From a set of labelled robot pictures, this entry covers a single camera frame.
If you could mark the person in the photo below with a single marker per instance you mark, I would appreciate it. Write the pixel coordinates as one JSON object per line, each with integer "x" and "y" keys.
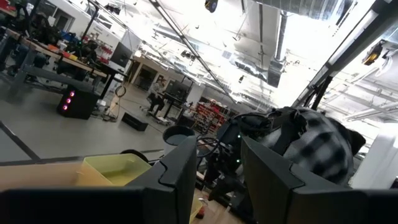
{"x": 320, "y": 149}
{"x": 155, "y": 98}

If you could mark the yellow black hanging tool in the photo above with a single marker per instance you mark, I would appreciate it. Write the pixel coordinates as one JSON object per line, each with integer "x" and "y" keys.
{"x": 373, "y": 54}

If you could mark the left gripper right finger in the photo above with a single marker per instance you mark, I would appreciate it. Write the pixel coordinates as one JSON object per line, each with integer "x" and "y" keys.
{"x": 280, "y": 199}

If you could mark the black box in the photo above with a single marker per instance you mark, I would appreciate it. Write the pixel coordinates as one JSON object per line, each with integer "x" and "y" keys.
{"x": 134, "y": 122}

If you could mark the black dome camera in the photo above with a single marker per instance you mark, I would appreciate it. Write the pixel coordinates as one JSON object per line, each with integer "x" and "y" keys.
{"x": 211, "y": 4}

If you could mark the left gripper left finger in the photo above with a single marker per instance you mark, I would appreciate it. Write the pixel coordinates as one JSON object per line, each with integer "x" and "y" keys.
{"x": 155, "y": 202}

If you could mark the silver ceiling duct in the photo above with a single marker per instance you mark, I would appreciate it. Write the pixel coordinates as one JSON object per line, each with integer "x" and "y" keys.
{"x": 279, "y": 46}

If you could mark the red storage shelves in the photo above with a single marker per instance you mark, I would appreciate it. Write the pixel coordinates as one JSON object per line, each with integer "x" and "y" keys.
{"x": 211, "y": 116}

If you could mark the yellow plastic bin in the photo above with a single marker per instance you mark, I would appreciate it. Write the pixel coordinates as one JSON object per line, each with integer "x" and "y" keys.
{"x": 115, "y": 171}

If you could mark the black round bucket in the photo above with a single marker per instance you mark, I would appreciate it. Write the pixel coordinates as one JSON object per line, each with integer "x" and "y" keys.
{"x": 178, "y": 138}

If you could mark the black-capped red sand timer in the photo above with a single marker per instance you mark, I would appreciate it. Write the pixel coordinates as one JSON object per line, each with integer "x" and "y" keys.
{"x": 201, "y": 213}

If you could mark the orange plastic bin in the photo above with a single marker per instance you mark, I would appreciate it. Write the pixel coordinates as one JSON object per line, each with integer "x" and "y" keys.
{"x": 37, "y": 175}

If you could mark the wooden workbench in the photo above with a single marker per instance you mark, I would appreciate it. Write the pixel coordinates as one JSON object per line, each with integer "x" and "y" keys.
{"x": 46, "y": 52}

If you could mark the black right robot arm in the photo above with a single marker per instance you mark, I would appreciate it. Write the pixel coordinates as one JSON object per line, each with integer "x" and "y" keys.
{"x": 225, "y": 174}

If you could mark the black rig frame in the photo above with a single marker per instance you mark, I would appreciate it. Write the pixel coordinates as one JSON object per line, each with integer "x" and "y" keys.
{"x": 342, "y": 51}

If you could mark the black monitor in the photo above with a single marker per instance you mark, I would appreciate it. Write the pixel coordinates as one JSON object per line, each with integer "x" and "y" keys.
{"x": 121, "y": 54}

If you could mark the black computer tower pink lights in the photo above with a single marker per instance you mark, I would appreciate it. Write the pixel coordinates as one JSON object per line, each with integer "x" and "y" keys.
{"x": 77, "y": 104}

